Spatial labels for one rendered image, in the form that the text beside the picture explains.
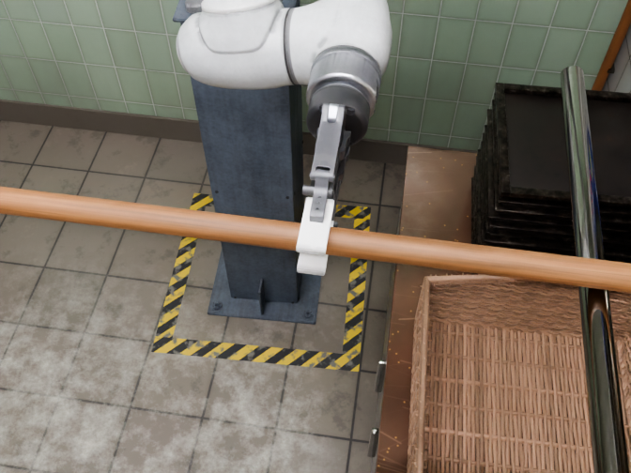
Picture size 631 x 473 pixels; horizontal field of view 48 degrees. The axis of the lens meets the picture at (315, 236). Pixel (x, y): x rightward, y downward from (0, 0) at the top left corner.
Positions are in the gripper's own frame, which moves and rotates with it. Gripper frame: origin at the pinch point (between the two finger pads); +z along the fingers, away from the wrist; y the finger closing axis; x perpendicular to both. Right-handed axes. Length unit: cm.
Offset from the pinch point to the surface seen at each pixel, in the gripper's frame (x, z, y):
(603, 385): -29.5, 11.8, 2.0
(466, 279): -23, -27, 45
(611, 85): -66, -116, 73
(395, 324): -12, -26, 62
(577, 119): -29.6, -24.5, 2.2
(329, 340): 4, -50, 120
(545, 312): -39, -27, 53
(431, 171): -17, -67, 62
